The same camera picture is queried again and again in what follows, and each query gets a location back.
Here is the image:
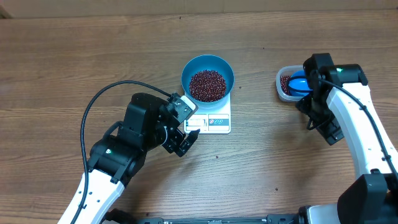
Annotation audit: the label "blue plastic measuring scoop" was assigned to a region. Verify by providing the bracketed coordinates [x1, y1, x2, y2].
[287, 70, 312, 97]

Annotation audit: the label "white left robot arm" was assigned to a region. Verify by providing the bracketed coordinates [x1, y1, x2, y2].
[59, 93, 199, 223]

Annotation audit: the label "white digital kitchen scale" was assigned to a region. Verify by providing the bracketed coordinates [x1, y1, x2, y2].
[183, 94, 231, 134]

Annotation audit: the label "teal metal bowl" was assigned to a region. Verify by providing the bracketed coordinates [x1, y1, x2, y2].
[181, 55, 235, 100]

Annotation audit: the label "red adzuki beans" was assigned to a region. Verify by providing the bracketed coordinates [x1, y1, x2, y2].
[280, 75, 291, 96]

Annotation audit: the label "clear plastic container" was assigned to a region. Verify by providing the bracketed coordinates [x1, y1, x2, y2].
[275, 65, 308, 103]

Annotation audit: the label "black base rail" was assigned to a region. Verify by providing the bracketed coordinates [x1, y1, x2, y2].
[99, 205, 354, 224]

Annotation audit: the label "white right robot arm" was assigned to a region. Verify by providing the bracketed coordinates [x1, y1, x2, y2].
[296, 53, 397, 223]

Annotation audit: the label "red beans in bowl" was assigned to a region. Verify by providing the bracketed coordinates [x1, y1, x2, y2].
[188, 70, 227, 103]

